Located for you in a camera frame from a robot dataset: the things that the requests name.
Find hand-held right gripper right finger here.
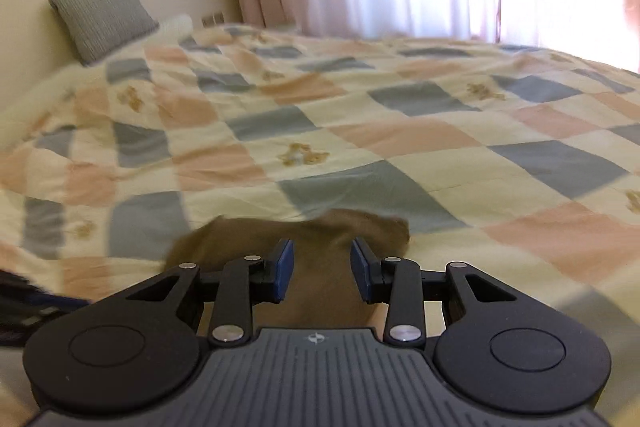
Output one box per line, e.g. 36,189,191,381
349,236,517,351

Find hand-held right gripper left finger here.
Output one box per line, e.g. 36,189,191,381
125,238,296,349

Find brown garment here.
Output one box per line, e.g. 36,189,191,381
162,207,412,334

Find white bolster pillow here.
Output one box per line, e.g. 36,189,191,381
156,12,195,34

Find grey knitted pillow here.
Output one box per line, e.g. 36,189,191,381
48,0,160,66

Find checkered patchwork quilt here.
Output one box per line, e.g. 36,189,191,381
0,23,640,360

